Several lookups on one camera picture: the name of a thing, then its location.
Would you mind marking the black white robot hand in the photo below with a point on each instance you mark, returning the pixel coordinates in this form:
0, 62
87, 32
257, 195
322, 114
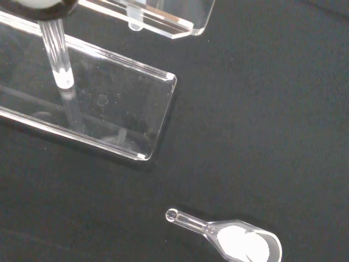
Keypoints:
38, 11

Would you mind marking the clear acrylic funnel stand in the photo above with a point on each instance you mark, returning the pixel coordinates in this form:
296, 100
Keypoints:
122, 114

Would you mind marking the glass weighing funnel with powder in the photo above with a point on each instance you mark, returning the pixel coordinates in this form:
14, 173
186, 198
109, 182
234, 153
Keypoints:
240, 243

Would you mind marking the black bench cloth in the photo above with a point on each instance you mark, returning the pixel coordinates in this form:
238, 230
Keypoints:
245, 122

